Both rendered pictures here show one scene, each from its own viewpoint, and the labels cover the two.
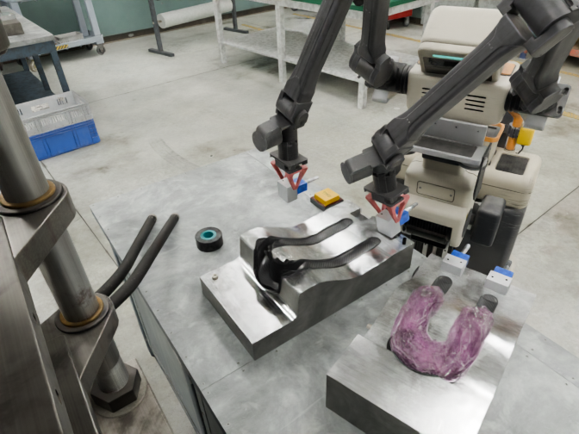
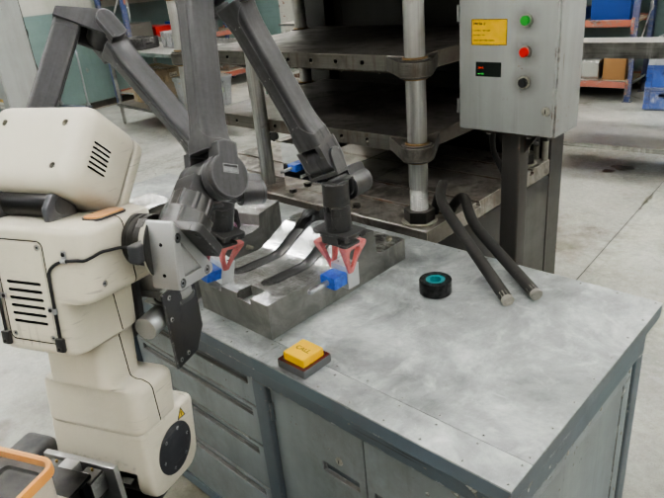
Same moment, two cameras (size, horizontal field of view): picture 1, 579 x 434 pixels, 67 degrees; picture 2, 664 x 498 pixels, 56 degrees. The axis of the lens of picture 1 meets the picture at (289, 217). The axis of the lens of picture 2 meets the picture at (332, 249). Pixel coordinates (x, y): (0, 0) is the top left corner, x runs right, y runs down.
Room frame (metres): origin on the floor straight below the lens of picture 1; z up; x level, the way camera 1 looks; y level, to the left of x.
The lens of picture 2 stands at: (2.29, -0.26, 1.56)
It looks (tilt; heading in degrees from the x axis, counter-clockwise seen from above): 25 degrees down; 169
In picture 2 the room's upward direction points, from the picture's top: 5 degrees counter-clockwise
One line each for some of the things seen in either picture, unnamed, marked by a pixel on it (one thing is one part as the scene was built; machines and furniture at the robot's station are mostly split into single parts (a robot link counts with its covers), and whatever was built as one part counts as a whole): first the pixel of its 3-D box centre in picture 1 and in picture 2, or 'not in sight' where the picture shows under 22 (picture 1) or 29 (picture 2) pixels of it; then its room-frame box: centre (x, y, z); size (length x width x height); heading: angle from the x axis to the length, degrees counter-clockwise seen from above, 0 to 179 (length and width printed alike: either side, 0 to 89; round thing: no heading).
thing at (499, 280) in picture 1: (502, 275); not in sight; (0.78, -0.52, 0.86); 0.13 x 0.05 x 0.05; 141
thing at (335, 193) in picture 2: (285, 130); (337, 192); (1.09, 0.00, 1.12); 0.07 x 0.06 x 0.07; 130
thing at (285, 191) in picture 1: (300, 184); (330, 281); (1.12, -0.04, 0.93); 0.13 x 0.05 x 0.05; 123
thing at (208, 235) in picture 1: (208, 238); (435, 285); (1.02, 0.24, 0.82); 0.08 x 0.08 x 0.04
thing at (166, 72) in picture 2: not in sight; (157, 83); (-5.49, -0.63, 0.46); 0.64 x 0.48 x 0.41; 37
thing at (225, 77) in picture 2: not in sight; (204, 90); (-4.79, -0.13, 0.42); 0.60 x 0.42 x 0.33; 31
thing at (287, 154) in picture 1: (288, 150); (338, 219); (1.10, 0.00, 1.06); 0.10 x 0.07 x 0.07; 34
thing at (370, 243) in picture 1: (315, 246); (297, 243); (0.85, -0.06, 0.92); 0.35 x 0.16 x 0.09; 124
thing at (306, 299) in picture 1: (308, 261); (306, 259); (0.85, -0.04, 0.87); 0.50 x 0.26 x 0.14; 124
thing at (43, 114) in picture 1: (46, 114); not in sight; (3.44, 1.95, 0.28); 0.61 x 0.41 x 0.15; 127
